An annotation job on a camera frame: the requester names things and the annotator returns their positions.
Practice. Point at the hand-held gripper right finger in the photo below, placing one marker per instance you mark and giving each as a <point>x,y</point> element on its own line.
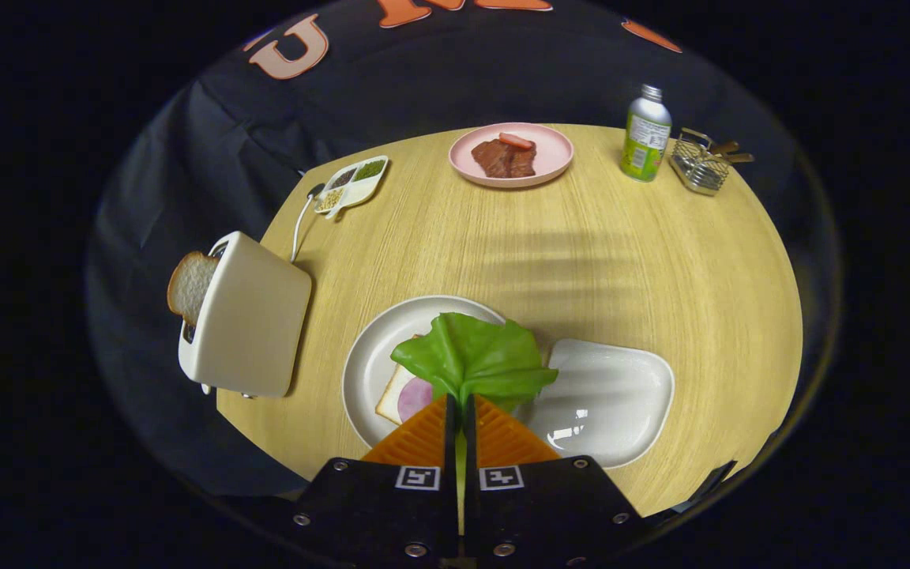
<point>542,506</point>

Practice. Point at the brown meat slices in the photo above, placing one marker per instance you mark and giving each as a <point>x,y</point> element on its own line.
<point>494,160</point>

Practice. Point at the green lettuce leaf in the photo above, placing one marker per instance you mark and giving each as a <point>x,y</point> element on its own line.
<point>471,356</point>

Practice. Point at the bread slice under ham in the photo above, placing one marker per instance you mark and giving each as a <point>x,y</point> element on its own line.
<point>388,405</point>

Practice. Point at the red sausage piece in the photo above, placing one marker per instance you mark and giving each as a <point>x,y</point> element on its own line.
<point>517,141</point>

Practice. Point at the pink ham slice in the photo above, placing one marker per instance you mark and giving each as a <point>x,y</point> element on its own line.
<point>414,399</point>

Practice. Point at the white curved dish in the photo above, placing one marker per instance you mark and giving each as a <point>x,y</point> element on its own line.
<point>613,395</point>

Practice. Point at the white divided seasoning dish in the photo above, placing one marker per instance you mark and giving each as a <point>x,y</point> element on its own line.
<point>356,195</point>

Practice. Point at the pink plate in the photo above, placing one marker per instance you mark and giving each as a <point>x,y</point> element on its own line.
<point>551,154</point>

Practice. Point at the cream toaster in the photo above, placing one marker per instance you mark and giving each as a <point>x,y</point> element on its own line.
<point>253,324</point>

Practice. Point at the round white plate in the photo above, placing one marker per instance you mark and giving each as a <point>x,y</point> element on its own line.
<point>372,356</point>

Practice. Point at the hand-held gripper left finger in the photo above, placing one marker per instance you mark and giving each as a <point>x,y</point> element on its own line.
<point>376,506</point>

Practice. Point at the green label metal bottle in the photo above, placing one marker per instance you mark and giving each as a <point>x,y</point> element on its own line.
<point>644,142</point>

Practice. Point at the toasted bread slice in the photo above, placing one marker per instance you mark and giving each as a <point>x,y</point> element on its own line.
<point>190,284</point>

